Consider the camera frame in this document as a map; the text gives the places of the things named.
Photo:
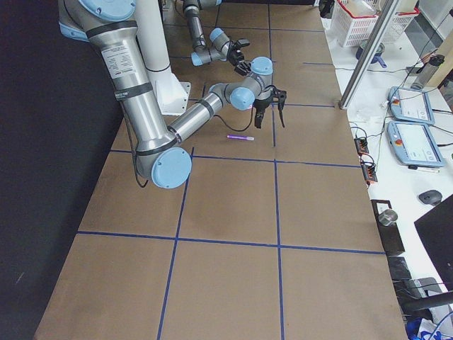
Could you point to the aluminium frame post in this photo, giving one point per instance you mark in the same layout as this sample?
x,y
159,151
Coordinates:
x,y
366,57

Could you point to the teach pendant tablet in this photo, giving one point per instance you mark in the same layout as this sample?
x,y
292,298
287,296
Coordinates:
x,y
414,145
410,105

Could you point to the purple highlighter pen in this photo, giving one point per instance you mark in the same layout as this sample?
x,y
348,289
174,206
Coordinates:
x,y
240,137

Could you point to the orange black connector block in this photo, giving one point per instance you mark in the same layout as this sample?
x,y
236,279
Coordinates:
x,y
367,162

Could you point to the lower teach pendant tablet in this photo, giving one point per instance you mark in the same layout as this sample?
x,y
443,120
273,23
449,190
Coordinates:
x,y
414,145

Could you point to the white mounting pole with base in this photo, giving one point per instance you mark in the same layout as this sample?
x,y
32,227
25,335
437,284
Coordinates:
x,y
172,95

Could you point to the upper teach pendant tablet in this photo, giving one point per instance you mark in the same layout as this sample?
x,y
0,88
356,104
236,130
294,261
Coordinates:
x,y
410,105

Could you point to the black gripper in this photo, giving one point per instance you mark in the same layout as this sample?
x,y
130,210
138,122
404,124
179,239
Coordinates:
x,y
261,104
235,56

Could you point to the white red plastic basket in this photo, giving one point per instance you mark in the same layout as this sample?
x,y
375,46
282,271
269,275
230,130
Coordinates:
x,y
350,30

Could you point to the black computer mouse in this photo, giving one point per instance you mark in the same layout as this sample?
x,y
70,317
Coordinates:
x,y
431,197

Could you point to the small steel cup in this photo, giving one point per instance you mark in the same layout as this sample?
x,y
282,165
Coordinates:
x,y
387,217

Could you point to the black monitor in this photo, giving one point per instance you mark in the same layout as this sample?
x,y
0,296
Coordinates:
x,y
435,232

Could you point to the grey water bottle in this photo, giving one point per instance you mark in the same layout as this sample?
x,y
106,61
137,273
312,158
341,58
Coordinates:
x,y
427,71

